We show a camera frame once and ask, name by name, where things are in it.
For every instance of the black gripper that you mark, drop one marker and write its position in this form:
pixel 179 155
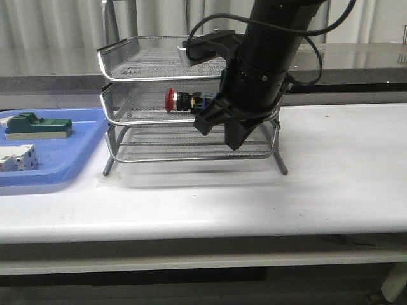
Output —
pixel 246 96

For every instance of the red emergency stop button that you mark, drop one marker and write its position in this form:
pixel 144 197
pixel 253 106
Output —
pixel 183 101

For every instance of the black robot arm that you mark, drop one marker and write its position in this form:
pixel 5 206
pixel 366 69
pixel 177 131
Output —
pixel 270 49

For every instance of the blue plastic tray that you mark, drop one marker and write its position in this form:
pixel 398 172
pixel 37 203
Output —
pixel 61 159

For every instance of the green terminal block component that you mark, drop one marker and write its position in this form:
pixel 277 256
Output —
pixel 27 125

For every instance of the white circuit breaker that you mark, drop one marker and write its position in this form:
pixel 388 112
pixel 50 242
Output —
pixel 18 158

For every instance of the dark grey counter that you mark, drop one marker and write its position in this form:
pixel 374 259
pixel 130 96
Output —
pixel 375 67

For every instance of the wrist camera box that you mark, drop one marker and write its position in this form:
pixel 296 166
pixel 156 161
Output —
pixel 220 43

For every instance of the silver wire rack frame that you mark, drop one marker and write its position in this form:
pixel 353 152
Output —
pixel 111 36

